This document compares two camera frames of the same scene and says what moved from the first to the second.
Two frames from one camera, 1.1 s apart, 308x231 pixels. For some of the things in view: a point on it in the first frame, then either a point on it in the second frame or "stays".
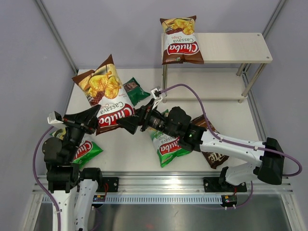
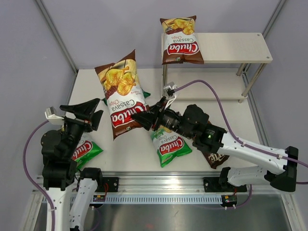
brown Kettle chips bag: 214,160 stays
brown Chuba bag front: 180,43 stays
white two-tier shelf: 251,51 stays
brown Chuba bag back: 103,87 → 125,93
